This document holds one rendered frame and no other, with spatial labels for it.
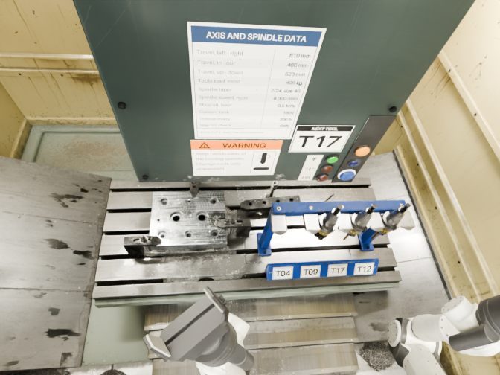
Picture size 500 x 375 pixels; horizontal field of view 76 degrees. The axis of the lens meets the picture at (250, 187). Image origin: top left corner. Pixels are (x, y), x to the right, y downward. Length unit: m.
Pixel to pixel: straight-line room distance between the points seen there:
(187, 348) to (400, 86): 0.51
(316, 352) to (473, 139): 1.03
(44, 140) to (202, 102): 1.80
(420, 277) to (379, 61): 1.27
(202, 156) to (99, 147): 1.54
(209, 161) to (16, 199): 1.31
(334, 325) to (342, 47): 1.25
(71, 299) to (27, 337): 0.19
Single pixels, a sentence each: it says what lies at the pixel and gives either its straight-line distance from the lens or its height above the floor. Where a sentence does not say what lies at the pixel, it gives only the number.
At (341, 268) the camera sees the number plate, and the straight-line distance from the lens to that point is 1.35.
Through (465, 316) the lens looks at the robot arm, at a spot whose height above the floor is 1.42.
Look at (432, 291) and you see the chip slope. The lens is 1.64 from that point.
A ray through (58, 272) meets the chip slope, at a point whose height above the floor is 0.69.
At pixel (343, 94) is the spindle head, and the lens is 0.51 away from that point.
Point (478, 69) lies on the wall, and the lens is 1.50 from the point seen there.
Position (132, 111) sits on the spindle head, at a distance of 0.51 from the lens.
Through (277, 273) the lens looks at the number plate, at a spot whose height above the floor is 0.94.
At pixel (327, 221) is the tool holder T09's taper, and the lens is 1.06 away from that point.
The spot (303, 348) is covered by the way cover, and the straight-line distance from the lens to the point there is 1.48.
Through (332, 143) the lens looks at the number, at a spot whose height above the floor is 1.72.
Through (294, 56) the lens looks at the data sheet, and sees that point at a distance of 0.44.
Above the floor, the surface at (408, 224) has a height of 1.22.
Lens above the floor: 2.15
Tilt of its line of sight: 58 degrees down
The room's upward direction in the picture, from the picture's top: 11 degrees clockwise
